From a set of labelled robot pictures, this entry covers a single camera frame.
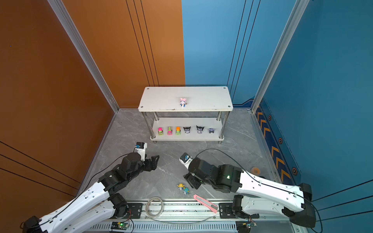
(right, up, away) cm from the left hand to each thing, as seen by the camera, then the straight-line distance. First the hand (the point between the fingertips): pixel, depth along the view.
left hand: (154, 154), depth 80 cm
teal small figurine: (+18, -19, -3) cm, 26 cm away
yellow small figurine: (+15, -17, -1) cm, 23 cm away
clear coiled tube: (+4, -30, -7) cm, 31 cm away
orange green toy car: (+12, +12, +17) cm, 24 cm away
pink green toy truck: (0, +12, +17) cm, 20 cm away
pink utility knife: (+31, -26, -5) cm, 41 cm away
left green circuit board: (-15, -33, -9) cm, 37 cm away
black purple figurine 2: (+26, +13, +14) cm, 32 cm away
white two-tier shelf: (+16, +25, +39) cm, 49 cm away
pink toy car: (+6, +12, +16) cm, 21 cm away
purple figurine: (+33, +12, +15) cm, 39 cm away
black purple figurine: (+18, +13, +14) cm, 26 cm away
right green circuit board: (+47, -33, -9) cm, 58 cm away
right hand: (+19, -6, -12) cm, 23 cm away
